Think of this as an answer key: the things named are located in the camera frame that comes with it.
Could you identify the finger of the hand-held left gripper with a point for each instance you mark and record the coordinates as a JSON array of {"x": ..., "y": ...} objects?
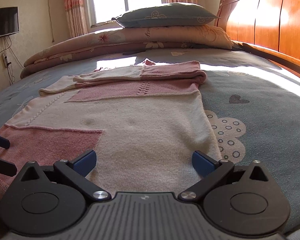
[
  {"x": 5, "y": 167},
  {"x": 1, "y": 141}
]

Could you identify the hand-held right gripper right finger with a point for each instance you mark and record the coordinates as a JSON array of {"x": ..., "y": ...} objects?
[{"x": 202, "y": 163}]

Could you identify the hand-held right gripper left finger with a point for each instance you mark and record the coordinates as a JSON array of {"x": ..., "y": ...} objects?
[{"x": 86, "y": 161}]

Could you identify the pink and white knit sweater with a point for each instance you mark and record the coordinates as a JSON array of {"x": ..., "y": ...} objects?
[{"x": 140, "y": 130}]

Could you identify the blue printed bed sheet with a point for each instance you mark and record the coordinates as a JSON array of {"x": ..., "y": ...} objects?
[{"x": 265, "y": 130}]

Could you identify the white power strip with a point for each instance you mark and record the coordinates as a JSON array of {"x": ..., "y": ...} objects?
[{"x": 5, "y": 60}]

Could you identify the folded pink floral quilt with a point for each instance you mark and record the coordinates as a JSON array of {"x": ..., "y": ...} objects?
[{"x": 90, "y": 45}]

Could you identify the black phone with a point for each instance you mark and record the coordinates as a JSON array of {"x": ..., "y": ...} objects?
[{"x": 130, "y": 53}]

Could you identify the blue floral pillow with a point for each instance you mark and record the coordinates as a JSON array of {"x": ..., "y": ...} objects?
[{"x": 165, "y": 15}]

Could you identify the wooden bed headboard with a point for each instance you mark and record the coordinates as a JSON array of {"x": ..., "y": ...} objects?
[{"x": 272, "y": 25}]

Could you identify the window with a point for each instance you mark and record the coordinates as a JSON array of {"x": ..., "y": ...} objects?
[{"x": 125, "y": 0}]

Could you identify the black wall television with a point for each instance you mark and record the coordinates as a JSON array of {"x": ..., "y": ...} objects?
[{"x": 2, "y": 22}]

